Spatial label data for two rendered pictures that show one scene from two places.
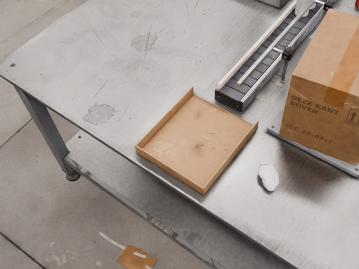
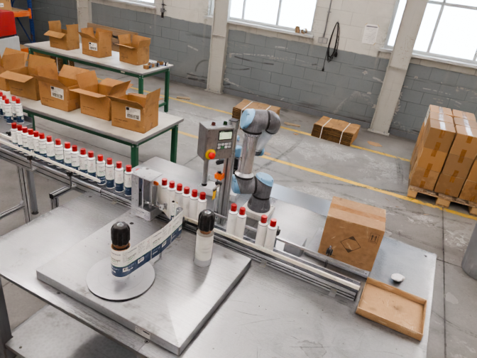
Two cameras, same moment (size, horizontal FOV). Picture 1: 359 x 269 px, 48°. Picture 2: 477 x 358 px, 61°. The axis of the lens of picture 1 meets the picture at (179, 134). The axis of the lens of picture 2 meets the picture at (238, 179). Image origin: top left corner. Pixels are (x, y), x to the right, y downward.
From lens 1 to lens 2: 235 cm
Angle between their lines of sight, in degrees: 79
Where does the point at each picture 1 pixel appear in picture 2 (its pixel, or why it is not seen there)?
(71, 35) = not seen: outside the picture
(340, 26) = (341, 214)
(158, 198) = not seen: outside the picture
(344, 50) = (358, 214)
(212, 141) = (388, 301)
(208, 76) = (335, 305)
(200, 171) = (412, 307)
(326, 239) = (414, 263)
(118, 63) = not seen: outside the picture
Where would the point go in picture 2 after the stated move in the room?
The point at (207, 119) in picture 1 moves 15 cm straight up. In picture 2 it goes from (373, 304) to (382, 281)
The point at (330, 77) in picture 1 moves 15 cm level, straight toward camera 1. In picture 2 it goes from (379, 221) to (408, 227)
